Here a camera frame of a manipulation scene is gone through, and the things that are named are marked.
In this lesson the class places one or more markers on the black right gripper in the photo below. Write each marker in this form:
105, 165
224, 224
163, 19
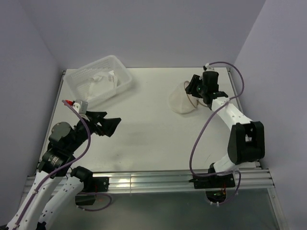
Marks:
191, 89

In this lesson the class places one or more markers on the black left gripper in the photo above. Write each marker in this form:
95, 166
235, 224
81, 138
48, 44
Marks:
108, 125

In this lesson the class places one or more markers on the white mesh laundry bag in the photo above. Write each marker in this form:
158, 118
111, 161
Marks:
180, 102

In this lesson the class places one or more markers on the white bra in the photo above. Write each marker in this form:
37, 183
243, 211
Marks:
100, 83

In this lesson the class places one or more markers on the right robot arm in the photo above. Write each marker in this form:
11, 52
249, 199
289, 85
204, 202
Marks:
246, 142

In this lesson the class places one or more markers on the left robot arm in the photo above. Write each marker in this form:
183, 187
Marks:
40, 206

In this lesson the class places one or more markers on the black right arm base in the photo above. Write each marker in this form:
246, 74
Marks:
217, 186

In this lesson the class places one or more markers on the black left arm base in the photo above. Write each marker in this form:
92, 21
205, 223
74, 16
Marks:
97, 185

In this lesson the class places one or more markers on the white plastic mesh basket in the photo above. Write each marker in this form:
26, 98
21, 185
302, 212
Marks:
78, 80

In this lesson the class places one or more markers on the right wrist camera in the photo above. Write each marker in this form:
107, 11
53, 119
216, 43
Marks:
208, 67

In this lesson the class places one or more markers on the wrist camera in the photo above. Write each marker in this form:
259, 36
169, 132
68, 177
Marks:
208, 67
80, 106

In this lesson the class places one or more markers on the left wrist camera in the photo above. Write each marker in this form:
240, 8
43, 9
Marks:
80, 106

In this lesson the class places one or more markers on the aluminium front rail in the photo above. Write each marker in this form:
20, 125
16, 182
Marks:
176, 181

